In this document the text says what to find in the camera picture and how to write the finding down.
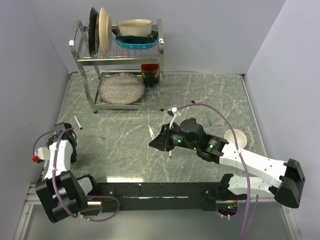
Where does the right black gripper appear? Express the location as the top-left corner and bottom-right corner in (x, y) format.
(149, 123), (199, 152)

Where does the red white marker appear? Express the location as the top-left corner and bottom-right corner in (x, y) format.
(148, 125), (155, 140)

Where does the purple pen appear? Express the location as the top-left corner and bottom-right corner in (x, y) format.
(206, 111), (213, 127)

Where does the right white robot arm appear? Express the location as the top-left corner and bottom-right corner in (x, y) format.
(148, 118), (306, 209)

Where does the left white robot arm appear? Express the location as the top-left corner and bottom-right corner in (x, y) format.
(35, 122), (100, 223)

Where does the black tipped white marker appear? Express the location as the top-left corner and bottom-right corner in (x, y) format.
(73, 115), (83, 130)

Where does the black base beam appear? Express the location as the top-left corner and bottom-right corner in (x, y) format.
(88, 182), (247, 213)

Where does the speckled glass plate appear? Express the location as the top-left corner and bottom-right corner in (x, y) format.
(98, 72), (146, 105)

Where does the steel dish rack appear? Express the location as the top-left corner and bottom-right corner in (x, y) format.
(68, 19), (165, 113)

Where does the red black cup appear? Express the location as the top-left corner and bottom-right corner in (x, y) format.
(140, 63), (160, 88)

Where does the white red small bowl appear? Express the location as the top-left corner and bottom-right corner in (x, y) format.
(224, 128), (248, 150)

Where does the blue dotted dish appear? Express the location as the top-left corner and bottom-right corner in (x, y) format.
(114, 37), (159, 50)

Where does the black plate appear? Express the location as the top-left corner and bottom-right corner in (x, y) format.
(88, 7), (100, 56)

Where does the black dish under bowl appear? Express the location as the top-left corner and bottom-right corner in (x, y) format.
(112, 29), (159, 44)

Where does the beige plate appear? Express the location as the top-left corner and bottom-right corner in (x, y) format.
(98, 7), (113, 57)

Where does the cream bowl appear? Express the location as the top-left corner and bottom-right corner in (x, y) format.
(118, 19), (152, 37)

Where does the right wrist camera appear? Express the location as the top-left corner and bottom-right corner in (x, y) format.
(167, 107), (181, 129)

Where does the aluminium frame rail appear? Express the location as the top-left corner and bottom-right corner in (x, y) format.
(24, 181), (290, 207)

